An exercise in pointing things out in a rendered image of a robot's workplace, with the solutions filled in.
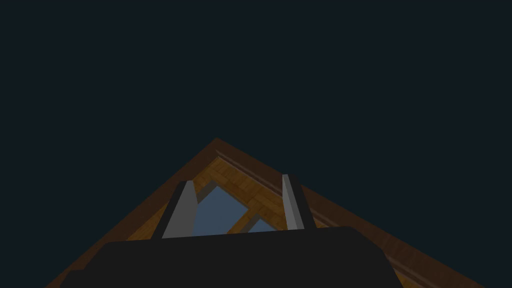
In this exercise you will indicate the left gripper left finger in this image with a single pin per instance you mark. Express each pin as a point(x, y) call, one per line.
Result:
point(180, 216)

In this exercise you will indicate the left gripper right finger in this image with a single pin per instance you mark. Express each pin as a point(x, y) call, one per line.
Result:
point(295, 208)

